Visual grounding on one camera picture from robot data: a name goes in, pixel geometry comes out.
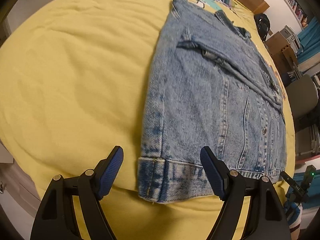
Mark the blue denim jacket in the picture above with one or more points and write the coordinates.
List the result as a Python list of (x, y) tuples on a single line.
[(208, 86)]

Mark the yellow dinosaur bedspread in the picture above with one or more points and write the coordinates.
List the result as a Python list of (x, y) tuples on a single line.
[(74, 81)]

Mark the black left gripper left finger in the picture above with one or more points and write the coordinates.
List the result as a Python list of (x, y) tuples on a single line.
[(56, 219)]

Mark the teal curtain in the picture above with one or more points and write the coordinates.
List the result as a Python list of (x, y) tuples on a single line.
[(309, 41)]

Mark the grey desk chair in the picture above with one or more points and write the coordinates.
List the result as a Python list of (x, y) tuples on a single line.
[(302, 95)]

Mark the white printer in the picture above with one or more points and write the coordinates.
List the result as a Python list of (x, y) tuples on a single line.
[(291, 38)]

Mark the wooden nightstand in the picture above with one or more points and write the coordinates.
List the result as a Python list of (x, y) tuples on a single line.
[(281, 52)]

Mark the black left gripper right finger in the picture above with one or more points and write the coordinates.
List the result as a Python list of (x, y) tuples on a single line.
[(265, 217)]

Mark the black backpack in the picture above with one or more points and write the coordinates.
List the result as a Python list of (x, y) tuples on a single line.
[(263, 25)]

